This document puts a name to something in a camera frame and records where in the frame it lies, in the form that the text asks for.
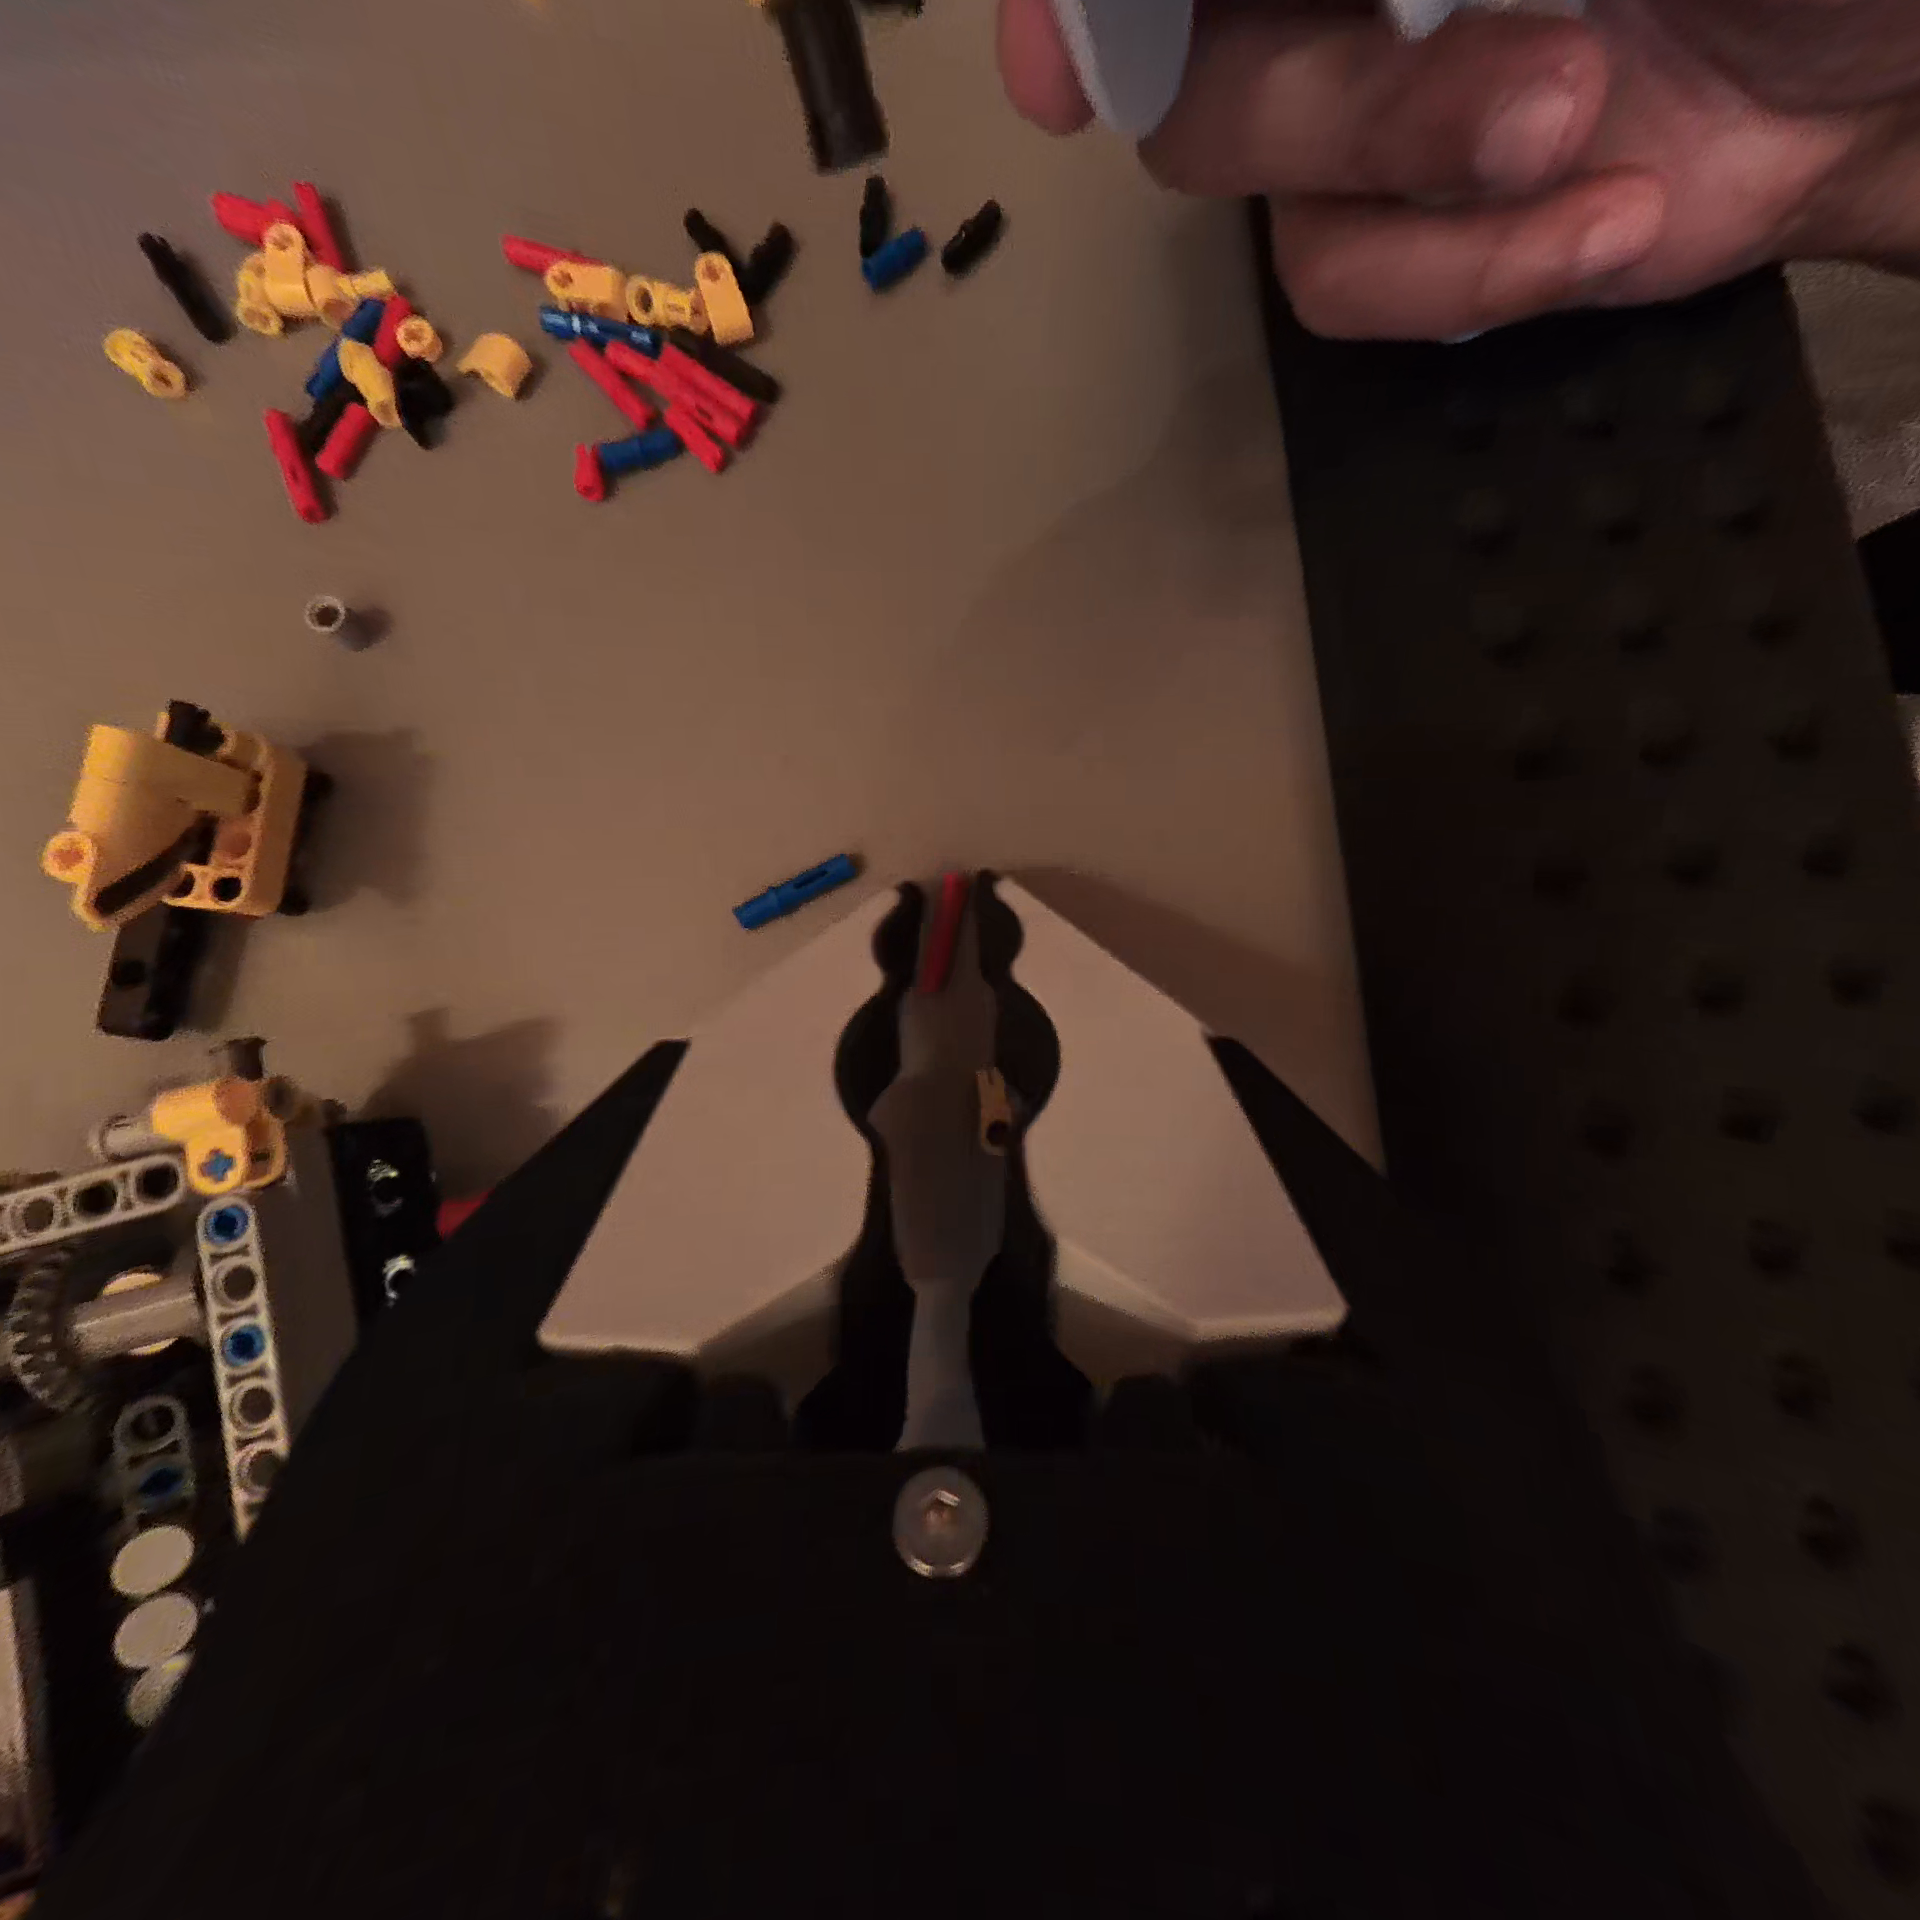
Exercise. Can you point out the pile of small coloured pins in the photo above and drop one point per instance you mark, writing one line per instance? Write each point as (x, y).
(659, 373)

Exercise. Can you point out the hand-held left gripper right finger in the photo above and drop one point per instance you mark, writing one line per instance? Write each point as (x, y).
(1170, 1187)

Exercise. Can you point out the grey desk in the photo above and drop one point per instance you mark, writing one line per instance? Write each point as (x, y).
(900, 602)

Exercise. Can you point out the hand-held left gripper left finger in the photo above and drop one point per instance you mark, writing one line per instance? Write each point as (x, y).
(718, 1187)

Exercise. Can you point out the grey bush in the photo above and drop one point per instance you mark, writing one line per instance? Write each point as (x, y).
(337, 621)

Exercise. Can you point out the black perforated foam pad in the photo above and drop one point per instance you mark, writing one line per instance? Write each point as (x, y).
(1574, 902)

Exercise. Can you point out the red pin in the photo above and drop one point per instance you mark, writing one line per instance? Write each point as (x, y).
(949, 931)

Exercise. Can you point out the black brick piece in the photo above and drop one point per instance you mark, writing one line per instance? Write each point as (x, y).
(833, 90)

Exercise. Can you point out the yellow black brick subassembly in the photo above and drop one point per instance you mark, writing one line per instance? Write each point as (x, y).
(164, 809)

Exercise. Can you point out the blue pin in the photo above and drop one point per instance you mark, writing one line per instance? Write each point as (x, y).
(798, 896)

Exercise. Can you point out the person's right hand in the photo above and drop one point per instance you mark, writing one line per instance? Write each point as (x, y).
(1425, 154)

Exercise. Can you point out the partly built yellow toy car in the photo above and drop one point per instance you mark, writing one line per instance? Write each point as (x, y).
(243, 1316)

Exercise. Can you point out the small yellow axle connector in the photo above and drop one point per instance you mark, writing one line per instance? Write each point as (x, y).
(990, 1109)

